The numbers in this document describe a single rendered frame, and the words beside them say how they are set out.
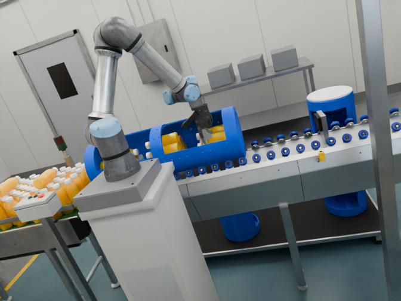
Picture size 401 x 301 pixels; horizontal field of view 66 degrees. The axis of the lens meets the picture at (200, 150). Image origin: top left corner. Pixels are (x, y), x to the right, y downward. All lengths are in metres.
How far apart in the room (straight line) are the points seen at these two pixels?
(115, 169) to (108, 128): 0.16
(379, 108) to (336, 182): 0.53
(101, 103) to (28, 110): 5.04
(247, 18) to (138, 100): 2.14
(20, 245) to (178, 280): 1.16
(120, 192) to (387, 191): 1.12
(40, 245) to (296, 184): 1.53
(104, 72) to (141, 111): 3.99
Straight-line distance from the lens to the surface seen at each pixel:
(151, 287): 1.46
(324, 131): 1.70
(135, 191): 1.15
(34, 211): 1.86
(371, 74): 1.35
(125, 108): 5.44
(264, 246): 2.34
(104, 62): 1.40
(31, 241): 2.18
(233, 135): 1.56
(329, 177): 1.74
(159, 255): 1.32
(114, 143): 1.24
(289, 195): 1.78
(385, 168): 1.51
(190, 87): 1.38
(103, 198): 1.22
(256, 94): 4.96
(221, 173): 1.67
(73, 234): 2.00
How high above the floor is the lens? 1.64
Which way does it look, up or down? 20 degrees down
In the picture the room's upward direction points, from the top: 18 degrees counter-clockwise
